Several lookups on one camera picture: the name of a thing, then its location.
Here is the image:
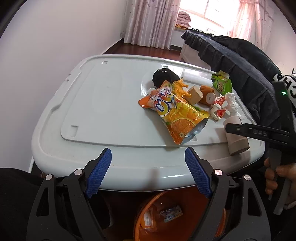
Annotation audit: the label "white tissue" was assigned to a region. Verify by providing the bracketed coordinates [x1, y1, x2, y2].
[225, 92, 241, 117]

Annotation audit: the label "red white wrapper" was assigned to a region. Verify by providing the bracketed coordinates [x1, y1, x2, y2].
[210, 95, 228, 121]

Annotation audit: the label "green snack wrapper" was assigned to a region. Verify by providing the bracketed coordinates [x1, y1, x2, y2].
[211, 71, 232, 95]

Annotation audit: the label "brown plush toy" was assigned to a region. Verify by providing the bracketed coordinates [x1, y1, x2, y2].
[199, 85, 216, 106]

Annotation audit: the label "orange white plastic bag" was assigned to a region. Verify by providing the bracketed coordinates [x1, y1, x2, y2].
[141, 203, 185, 232]

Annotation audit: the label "small brown cardboard box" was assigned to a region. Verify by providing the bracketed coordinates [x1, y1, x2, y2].
[187, 85, 203, 105]

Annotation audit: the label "white foam strip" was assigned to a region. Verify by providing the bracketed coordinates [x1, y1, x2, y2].
[182, 71, 213, 87]

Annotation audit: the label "orange juice snack pouch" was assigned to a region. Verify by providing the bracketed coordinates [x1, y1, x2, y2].
[138, 81, 210, 145]

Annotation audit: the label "orange toy dinosaur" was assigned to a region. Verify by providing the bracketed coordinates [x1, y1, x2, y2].
[172, 79, 192, 99]

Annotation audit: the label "black cloth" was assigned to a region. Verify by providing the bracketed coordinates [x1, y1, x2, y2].
[152, 68, 180, 88]

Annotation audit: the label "orange plastic trash bin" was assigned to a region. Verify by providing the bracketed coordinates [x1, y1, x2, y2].
[133, 190, 227, 241]

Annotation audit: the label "right hand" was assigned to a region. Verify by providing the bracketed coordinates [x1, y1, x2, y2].
[264, 158, 296, 209]

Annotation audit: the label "black white lettered pillow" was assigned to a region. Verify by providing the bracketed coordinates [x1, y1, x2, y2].
[273, 73, 296, 105]

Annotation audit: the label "dark blue bed blanket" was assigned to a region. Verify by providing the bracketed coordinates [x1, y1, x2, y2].
[181, 30, 281, 128]

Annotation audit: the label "white plastic storage box lid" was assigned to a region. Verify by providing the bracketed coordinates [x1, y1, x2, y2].
[32, 55, 265, 191]

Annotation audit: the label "pink curtain right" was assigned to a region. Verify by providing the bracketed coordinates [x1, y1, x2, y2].
[230, 0, 274, 51]

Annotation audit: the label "pink curtain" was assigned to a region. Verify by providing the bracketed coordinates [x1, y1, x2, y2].
[230, 0, 274, 51]
[124, 0, 180, 49]

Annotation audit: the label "folded pink blankets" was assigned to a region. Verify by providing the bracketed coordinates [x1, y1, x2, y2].
[176, 11, 191, 29]

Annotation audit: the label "pink curtain left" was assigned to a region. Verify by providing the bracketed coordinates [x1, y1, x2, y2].
[124, 0, 180, 49]

